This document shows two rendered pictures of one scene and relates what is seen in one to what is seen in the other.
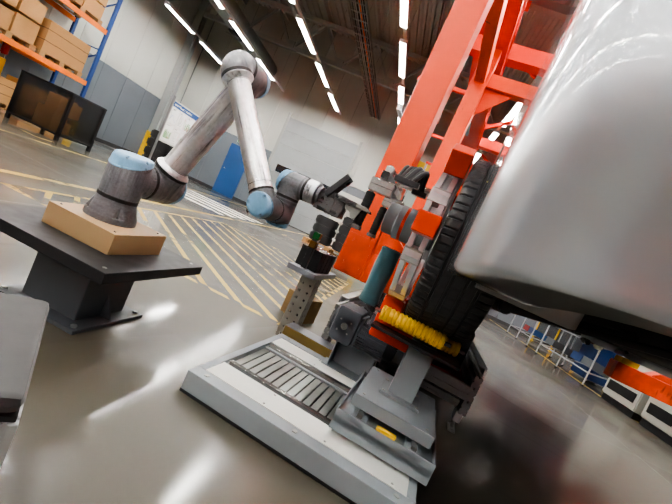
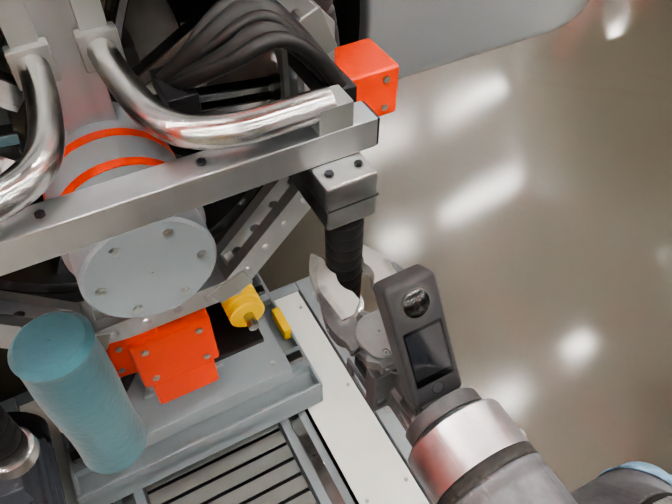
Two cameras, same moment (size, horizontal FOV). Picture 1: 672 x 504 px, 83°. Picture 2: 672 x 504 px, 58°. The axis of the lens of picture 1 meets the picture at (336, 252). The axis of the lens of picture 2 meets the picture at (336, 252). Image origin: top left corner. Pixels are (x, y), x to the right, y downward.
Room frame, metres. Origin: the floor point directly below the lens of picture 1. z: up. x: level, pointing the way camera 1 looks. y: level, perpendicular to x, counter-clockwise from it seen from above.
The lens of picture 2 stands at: (1.66, 0.25, 1.28)
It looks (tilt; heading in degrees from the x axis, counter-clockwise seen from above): 49 degrees down; 227
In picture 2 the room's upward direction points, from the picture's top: straight up
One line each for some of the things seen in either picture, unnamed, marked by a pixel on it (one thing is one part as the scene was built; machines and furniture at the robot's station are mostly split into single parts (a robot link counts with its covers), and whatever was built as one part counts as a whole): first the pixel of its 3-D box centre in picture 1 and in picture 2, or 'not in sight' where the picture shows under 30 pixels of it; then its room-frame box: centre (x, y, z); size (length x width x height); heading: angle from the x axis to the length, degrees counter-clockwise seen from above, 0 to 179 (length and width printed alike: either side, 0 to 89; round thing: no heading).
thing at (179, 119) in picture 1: (176, 143); not in sight; (9.64, 4.84, 0.98); 1.50 x 0.50 x 1.95; 172
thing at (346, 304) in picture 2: not in sight; (328, 301); (1.42, -0.02, 0.81); 0.09 x 0.03 x 0.06; 84
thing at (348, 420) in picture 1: (389, 417); (181, 375); (1.45, -0.46, 0.13); 0.50 x 0.36 x 0.10; 165
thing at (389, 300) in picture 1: (396, 321); (165, 327); (1.49, -0.34, 0.48); 0.16 x 0.12 x 0.17; 75
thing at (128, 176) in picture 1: (129, 175); not in sight; (1.48, 0.87, 0.57); 0.17 x 0.15 x 0.18; 164
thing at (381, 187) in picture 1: (382, 187); (328, 171); (1.39, -0.06, 0.93); 0.09 x 0.05 x 0.05; 75
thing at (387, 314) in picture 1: (412, 326); (220, 262); (1.36, -0.36, 0.51); 0.29 x 0.06 x 0.06; 75
